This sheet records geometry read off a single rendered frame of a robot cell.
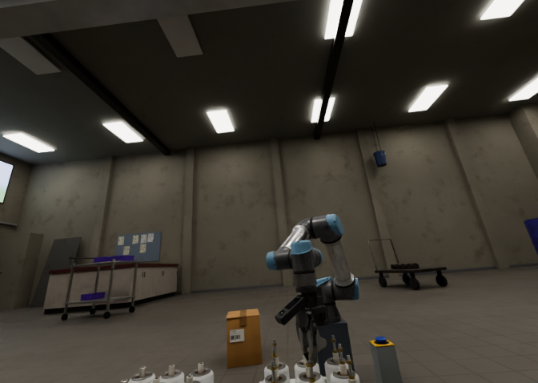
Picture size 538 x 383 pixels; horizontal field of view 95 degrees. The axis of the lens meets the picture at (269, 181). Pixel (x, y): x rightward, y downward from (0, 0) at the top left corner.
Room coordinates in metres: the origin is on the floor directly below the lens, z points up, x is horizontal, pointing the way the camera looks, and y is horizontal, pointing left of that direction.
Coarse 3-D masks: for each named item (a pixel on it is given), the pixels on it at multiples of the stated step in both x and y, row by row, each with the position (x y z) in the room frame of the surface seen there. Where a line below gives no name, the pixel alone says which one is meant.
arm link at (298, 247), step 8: (304, 240) 0.89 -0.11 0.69; (296, 248) 0.88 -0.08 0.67; (304, 248) 0.88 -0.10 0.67; (296, 256) 0.89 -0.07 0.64; (304, 256) 0.88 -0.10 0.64; (312, 256) 0.90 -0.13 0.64; (296, 264) 0.89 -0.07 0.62; (304, 264) 0.88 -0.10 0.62; (312, 264) 0.89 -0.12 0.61; (296, 272) 0.89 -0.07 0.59; (304, 272) 0.88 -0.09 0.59; (312, 272) 0.89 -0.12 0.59
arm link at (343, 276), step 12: (324, 216) 1.30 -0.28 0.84; (336, 216) 1.29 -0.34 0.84; (312, 228) 1.31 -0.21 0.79; (324, 228) 1.28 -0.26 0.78; (336, 228) 1.26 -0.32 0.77; (324, 240) 1.33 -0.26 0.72; (336, 240) 1.32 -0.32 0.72; (336, 252) 1.37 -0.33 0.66; (336, 264) 1.42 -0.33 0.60; (336, 276) 1.49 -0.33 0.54; (348, 276) 1.47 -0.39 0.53; (336, 288) 1.53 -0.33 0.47; (348, 288) 1.49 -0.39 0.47
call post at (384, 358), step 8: (376, 352) 1.07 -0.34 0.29; (384, 352) 1.06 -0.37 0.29; (392, 352) 1.06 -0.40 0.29; (376, 360) 1.08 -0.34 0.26; (384, 360) 1.06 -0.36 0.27; (392, 360) 1.06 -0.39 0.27; (376, 368) 1.10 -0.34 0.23; (384, 368) 1.06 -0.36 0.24; (392, 368) 1.06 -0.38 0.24; (376, 376) 1.12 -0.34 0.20; (384, 376) 1.06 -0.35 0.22; (392, 376) 1.06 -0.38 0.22; (400, 376) 1.06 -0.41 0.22
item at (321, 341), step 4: (308, 332) 0.88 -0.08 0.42; (308, 336) 0.88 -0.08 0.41; (316, 336) 0.89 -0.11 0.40; (308, 340) 0.89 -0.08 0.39; (316, 340) 0.89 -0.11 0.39; (320, 340) 0.89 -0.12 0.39; (324, 340) 0.90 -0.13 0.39; (320, 344) 0.89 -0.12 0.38; (324, 344) 0.90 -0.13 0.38; (312, 348) 0.87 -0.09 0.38; (316, 348) 0.87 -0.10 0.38; (320, 348) 0.89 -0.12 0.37; (312, 352) 0.88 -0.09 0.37; (316, 352) 0.88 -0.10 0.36; (312, 356) 0.88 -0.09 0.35; (316, 356) 0.88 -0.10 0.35; (312, 360) 0.89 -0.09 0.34; (316, 360) 0.88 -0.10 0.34
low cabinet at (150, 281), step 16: (64, 272) 6.22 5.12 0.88; (80, 272) 6.20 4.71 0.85; (96, 272) 6.18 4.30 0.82; (128, 272) 6.15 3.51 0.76; (144, 272) 6.70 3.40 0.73; (160, 272) 7.56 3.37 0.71; (176, 272) 8.65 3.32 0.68; (48, 288) 6.24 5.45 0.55; (64, 288) 6.22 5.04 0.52; (80, 288) 6.20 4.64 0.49; (112, 288) 6.16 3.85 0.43; (128, 288) 6.14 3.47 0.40; (144, 288) 6.77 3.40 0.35; (160, 288) 7.62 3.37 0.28; (176, 288) 8.70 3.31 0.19; (48, 304) 6.23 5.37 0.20; (80, 304) 6.20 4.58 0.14; (96, 304) 6.18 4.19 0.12; (112, 304) 6.19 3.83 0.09; (128, 304) 6.26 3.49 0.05
